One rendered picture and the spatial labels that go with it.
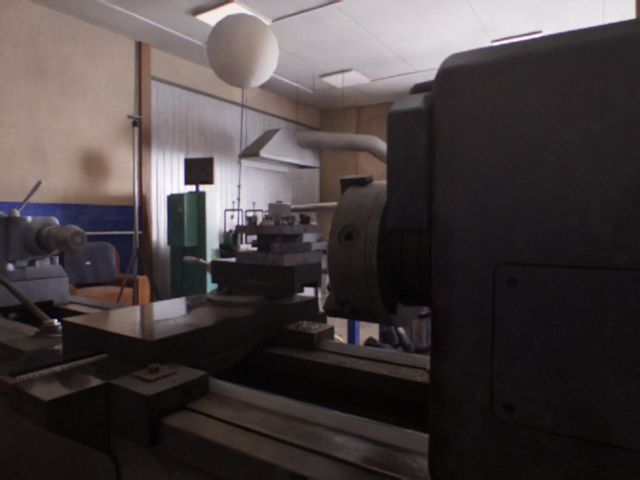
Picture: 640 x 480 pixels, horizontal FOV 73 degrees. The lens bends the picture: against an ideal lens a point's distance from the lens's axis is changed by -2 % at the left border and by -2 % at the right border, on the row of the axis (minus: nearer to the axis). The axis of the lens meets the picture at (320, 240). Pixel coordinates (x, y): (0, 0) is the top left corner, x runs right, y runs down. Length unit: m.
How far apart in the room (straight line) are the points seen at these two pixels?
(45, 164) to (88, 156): 0.49
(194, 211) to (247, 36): 2.05
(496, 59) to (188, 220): 5.02
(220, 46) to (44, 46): 1.91
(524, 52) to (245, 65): 4.43
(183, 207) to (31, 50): 2.19
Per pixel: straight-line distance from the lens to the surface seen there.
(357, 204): 0.70
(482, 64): 0.51
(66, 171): 5.56
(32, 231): 1.65
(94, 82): 5.91
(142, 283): 5.08
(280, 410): 0.77
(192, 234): 5.43
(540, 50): 0.51
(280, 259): 1.08
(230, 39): 4.84
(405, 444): 0.67
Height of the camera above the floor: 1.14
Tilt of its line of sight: 2 degrees down
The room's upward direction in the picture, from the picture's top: straight up
